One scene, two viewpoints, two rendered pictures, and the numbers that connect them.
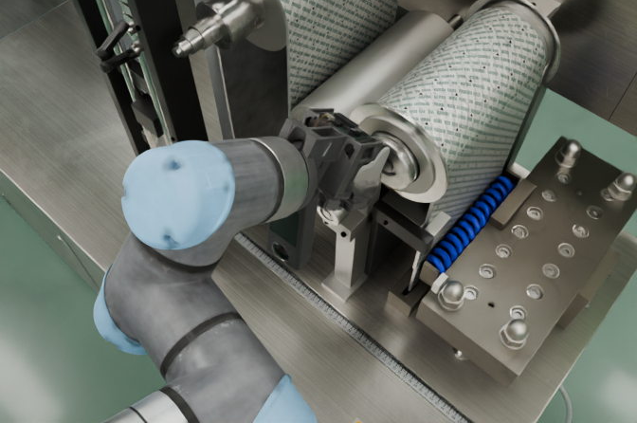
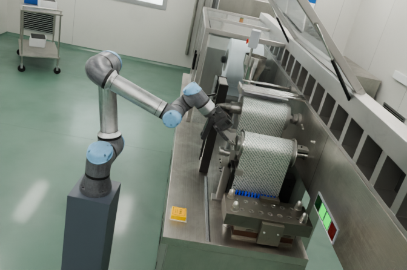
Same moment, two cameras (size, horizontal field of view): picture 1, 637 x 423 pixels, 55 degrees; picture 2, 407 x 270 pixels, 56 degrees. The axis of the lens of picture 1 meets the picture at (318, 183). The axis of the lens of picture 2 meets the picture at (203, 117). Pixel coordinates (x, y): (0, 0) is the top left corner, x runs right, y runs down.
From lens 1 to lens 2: 1.43 m
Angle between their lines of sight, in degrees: 46
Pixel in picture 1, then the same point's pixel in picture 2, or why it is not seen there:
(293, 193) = (207, 107)
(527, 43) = (287, 145)
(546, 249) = (265, 210)
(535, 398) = (229, 244)
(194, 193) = (192, 85)
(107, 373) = (140, 244)
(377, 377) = (200, 212)
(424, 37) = not seen: hidden behind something
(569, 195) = (287, 211)
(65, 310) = (149, 222)
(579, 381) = not seen: outside the picture
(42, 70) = not seen: hidden behind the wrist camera
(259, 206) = (200, 100)
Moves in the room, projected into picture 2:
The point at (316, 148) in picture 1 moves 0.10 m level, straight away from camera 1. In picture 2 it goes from (217, 108) to (232, 106)
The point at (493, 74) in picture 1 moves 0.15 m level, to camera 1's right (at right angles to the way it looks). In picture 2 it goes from (272, 142) to (298, 157)
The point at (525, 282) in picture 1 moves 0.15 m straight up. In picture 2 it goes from (251, 208) to (260, 181)
